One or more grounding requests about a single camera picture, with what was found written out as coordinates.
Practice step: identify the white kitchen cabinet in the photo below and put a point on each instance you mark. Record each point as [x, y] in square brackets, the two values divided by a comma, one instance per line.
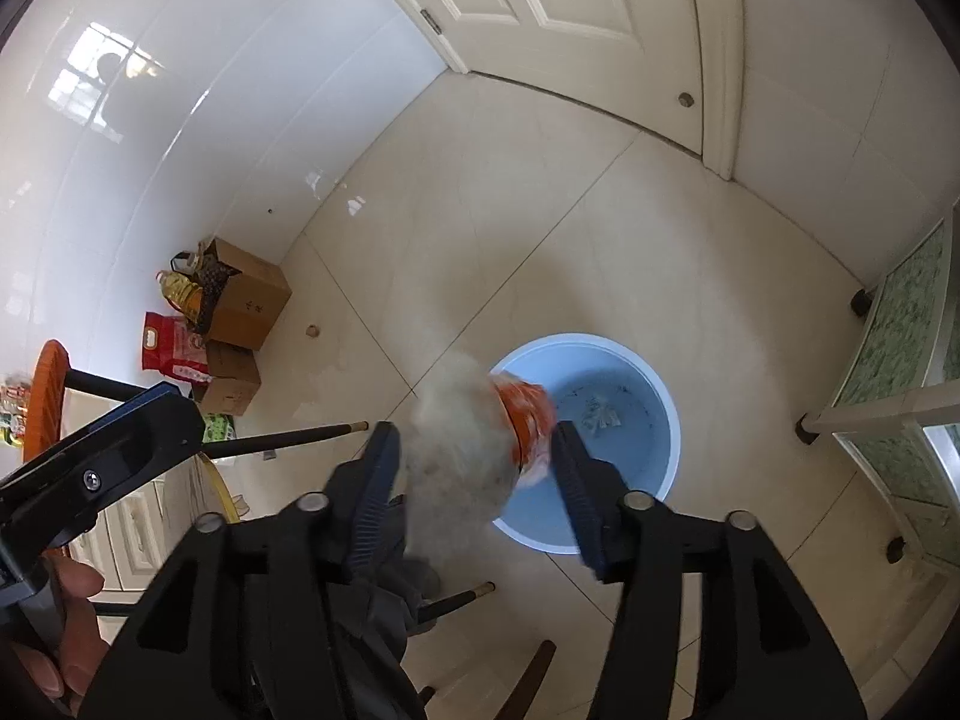
[142, 532]

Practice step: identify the dark patterned bag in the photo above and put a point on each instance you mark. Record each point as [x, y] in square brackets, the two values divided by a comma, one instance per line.
[214, 277]

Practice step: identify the orange round table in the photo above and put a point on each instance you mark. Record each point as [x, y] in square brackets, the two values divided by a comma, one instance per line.
[49, 390]

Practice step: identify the small cardboard box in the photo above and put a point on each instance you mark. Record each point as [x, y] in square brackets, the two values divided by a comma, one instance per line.
[232, 382]

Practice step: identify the person's left hand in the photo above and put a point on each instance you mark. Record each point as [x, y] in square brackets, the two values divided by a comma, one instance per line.
[82, 645]

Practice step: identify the yellow cooking oil bottle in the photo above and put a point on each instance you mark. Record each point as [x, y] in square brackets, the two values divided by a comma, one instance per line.
[184, 296]

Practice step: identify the large cardboard box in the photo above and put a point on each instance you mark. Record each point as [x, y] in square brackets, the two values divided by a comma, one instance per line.
[251, 300]

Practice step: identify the black table leg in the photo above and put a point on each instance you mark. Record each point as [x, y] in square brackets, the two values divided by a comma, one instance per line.
[105, 384]
[300, 436]
[457, 598]
[532, 679]

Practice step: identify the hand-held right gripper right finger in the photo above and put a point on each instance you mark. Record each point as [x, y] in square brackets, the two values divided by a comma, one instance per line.
[581, 495]

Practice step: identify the red rice bag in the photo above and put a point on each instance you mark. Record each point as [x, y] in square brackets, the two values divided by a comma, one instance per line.
[172, 349]

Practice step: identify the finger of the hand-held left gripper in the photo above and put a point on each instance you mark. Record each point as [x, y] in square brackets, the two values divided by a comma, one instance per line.
[127, 450]

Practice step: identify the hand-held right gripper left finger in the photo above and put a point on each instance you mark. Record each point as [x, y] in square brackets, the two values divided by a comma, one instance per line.
[375, 495]

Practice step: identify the green packet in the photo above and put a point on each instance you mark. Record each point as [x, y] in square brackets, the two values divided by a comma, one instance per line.
[219, 427]

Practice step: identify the blue plastic bin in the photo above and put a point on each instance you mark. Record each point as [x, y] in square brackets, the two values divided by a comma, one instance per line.
[645, 465]

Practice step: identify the white cabinet green glass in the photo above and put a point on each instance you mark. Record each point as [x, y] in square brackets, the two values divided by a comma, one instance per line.
[900, 330]

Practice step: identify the orange snack packet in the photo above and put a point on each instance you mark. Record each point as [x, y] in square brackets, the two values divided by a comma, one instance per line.
[529, 420]

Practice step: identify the white panel door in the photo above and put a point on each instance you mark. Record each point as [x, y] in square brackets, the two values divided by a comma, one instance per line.
[570, 0]

